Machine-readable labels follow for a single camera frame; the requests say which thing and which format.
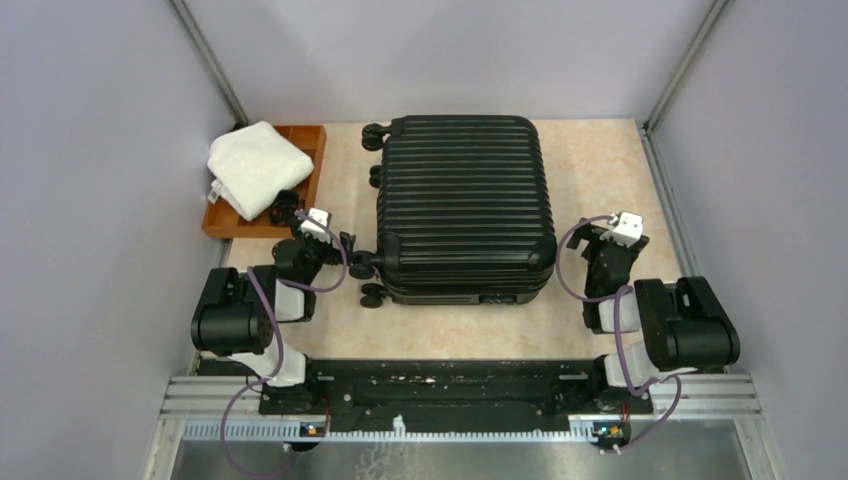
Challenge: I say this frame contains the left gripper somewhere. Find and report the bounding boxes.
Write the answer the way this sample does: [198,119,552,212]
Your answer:
[290,219,355,286]

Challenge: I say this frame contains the black suitcase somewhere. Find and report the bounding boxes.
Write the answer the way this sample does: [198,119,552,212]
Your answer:
[349,115,557,309]

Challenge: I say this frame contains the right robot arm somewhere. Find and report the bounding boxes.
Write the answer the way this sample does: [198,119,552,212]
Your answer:
[557,212,741,412]

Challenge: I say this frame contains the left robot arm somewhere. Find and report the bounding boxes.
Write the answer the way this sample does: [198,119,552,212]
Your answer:
[190,224,356,414]

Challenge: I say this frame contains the rolled black orange belt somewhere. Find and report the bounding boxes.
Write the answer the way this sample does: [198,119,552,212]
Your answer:
[268,190,300,227]

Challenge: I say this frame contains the white folded towel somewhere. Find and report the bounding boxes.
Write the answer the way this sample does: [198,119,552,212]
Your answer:
[207,121,314,221]

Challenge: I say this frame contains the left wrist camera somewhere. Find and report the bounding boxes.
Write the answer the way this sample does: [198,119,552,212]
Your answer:
[298,208,332,244]

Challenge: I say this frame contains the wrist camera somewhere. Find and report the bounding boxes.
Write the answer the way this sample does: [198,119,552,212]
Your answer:
[298,208,332,244]
[600,211,644,248]

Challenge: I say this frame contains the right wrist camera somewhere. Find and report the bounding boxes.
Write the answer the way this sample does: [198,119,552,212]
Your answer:
[600,211,644,248]

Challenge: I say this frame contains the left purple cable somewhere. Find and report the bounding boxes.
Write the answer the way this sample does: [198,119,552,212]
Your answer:
[219,209,350,480]

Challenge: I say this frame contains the aluminium frame rail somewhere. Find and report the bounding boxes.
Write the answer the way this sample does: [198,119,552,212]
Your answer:
[143,373,787,479]

